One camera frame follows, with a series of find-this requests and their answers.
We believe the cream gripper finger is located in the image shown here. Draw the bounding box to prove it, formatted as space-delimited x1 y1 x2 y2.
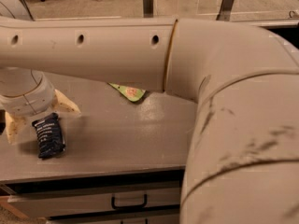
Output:
50 90 81 114
5 112 27 145

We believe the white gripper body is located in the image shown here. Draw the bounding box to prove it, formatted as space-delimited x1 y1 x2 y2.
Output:
0 67 54 117

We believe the dark blue rxbar wrapper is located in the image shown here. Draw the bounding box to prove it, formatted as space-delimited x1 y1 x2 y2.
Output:
32 113 65 159

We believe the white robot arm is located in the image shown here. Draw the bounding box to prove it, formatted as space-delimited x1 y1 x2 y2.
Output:
0 0 299 224

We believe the green rice chip bag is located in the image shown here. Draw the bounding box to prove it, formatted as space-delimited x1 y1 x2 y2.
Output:
110 83 146 103

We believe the grey upper drawer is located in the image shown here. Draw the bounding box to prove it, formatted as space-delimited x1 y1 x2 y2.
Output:
8 188 181 217

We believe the grey drawer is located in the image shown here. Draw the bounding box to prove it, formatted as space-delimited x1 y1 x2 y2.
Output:
8 188 181 217
46 205 179 224

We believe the grey lower drawer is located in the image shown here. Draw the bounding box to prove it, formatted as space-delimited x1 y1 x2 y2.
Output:
46 205 179 224

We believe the black upper drawer handle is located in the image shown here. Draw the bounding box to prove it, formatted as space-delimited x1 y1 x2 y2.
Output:
111 194 148 210

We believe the black drawer handle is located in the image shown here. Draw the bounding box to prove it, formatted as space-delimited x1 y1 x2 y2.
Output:
111 194 148 210
120 218 149 224

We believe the middle metal railing bracket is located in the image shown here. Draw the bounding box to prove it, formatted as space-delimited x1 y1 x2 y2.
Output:
143 0 153 18

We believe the metal railing bracket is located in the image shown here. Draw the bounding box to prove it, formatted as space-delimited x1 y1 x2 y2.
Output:
216 0 235 21
143 0 153 18

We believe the black lower drawer handle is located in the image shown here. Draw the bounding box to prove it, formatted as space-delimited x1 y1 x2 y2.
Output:
120 218 149 224

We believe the right metal railing bracket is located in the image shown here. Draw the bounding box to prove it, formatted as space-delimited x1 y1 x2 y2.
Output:
216 0 235 21

